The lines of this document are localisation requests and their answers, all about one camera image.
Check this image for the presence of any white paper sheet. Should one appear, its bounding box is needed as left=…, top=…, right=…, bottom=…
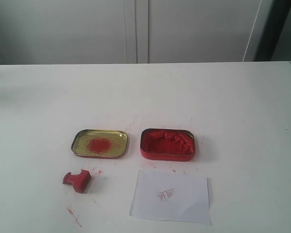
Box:
left=129, top=170, right=211, bottom=225

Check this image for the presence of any white cabinet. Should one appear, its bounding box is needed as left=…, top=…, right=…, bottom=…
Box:
left=0, top=0, right=272, bottom=65

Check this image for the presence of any gold tin lid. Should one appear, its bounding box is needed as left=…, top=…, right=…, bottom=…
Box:
left=71, top=129, right=129, bottom=159

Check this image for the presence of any red ink pad tin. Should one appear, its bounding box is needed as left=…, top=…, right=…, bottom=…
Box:
left=140, top=128, right=196, bottom=162

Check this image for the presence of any red plastic stamp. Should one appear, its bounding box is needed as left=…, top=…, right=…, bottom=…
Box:
left=62, top=169, right=91, bottom=193

